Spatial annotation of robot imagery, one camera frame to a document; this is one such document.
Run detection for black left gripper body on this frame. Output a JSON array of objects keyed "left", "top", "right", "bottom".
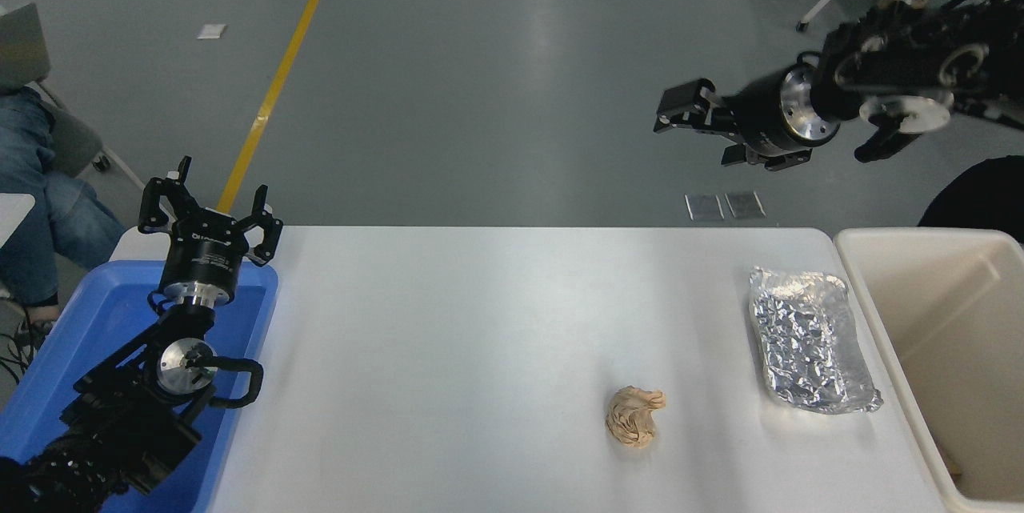
[{"left": 158, "top": 209, "right": 250, "bottom": 295}]

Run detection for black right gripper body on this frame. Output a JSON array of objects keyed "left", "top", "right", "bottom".
[{"left": 724, "top": 69, "right": 801, "bottom": 155}]

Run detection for silver floor plate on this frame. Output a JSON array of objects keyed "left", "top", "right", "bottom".
[
  {"left": 686, "top": 194, "right": 726, "bottom": 222},
  {"left": 726, "top": 191, "right": 767, "bottom": 220}
]

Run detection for grey wheeled chair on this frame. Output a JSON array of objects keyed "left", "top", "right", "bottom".
[{"left": 36, "top": 81, "right": 149, "bottom": 194}]

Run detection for blue plastic tray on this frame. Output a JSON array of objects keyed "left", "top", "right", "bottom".
[{"left": 0, "top": 259, "right": 279, "bottom": 513}]

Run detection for white side table corner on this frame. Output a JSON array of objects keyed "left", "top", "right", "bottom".
[{"left": 0, "top": 193, "right": 37, "bottom": 250}]

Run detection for grey laptop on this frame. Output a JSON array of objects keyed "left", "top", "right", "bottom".
[{"left": 0, "top": 3, "right": 51, "bottom": 94}]

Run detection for large pale plastic bin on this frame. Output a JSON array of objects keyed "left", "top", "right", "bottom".
[{"left": 834, "top": 226, "right": 1024, "bottom": 513}]

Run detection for crumpled tan paper ball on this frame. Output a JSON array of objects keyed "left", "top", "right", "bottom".
[{"left": 605, "top": 386, "right": 666, "bottom": 448}]

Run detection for black floor cables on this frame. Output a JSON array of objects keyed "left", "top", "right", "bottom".
[{"left": 0, "top": 321, "right": 33, "bottom": 386}]

